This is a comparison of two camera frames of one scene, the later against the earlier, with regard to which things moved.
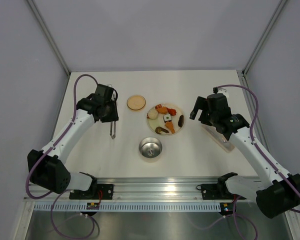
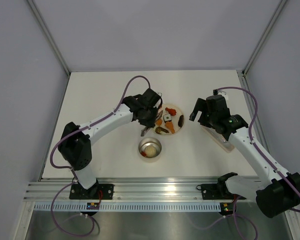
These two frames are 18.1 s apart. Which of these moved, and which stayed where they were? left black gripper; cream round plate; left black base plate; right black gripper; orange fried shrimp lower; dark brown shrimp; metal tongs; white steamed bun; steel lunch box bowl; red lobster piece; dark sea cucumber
Moved: left black gripper; metal tongs; white steamed bun
Stayed: left black base plate; dark brown shrimp; cream round plate; orange fried shrimp lower; right black gripper; steel lunch box bowl; dark sea cucumber; red lobster piece
